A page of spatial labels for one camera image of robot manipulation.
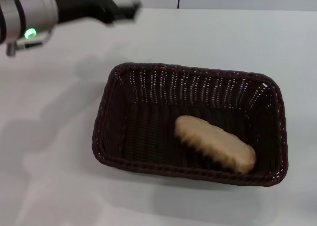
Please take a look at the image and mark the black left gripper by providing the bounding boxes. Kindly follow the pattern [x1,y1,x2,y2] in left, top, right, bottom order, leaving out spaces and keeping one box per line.
[48,0,143,27]

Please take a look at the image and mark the long beige bread loaf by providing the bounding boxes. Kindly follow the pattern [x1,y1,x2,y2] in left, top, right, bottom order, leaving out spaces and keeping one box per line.
[174,114,257,174]

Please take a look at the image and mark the dark woven rectangular basket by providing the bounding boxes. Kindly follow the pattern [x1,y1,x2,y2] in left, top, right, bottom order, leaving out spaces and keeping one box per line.
[91,61,289,186]

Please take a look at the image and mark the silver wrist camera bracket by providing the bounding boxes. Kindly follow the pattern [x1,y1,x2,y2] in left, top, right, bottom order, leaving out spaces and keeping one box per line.
[5,29,53,57]

